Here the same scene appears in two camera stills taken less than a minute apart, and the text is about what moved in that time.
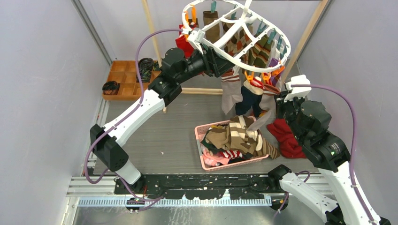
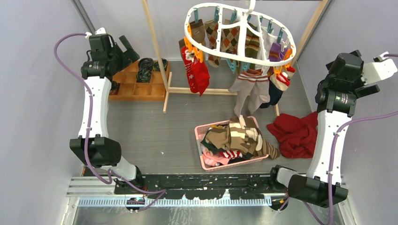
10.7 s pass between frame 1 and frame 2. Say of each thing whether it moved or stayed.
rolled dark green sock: stayed
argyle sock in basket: stayed
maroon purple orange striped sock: moved
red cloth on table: stayed
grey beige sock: moved
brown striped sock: stayed
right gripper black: moved
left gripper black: moved
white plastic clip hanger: moved
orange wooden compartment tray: stayed
